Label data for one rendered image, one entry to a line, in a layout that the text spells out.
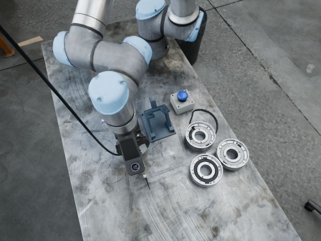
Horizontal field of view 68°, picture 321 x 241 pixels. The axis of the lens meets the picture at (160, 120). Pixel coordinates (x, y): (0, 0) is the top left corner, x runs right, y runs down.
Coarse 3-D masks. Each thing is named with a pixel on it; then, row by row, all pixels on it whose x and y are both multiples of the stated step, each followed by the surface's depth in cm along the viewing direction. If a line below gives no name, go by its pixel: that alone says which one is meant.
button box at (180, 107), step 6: (186, 90) 93; (174, 96) 92; (174, 102) 91; (180, 102) 91; (186, 102) 91; (192, 102) 90; (174, 108) 93; (180, 108) 90; (186, 108) 91; (192, 108) 93
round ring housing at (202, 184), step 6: (198, 156) 80; (204, 156) 81; (210, 156) 81; (192, 162) 79; (204, 162) 80; (216, 162) 80; (192, 168) 79; (198, 168) 79; (210, 168) 80; (222, 168) 78; (192, 174) 77; (222, 174) 77; (198, 180) 77; (216, 180) 77; (204, 186) 77; (210, 186) 77
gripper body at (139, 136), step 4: (136, 124) 59; (136, 128) 65; (128, 132) 58; (136, 132) 65; (140, 132) 66; (116, 136) 64; (136, 136) 64; (140, 136) 64; (140, 140) 65; (140, 144) 68
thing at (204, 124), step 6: (192, 126) 87; (204, 126) 87; (210, 126) 86; (186, 132) 85; (198, 132) 87; (204, 132) 86; (210, 132) 86; (186, 138) 84; (204, 138) 87; (192, 144) 82; (210, 144) 82; (198, 150) 83; (204, 150) 84
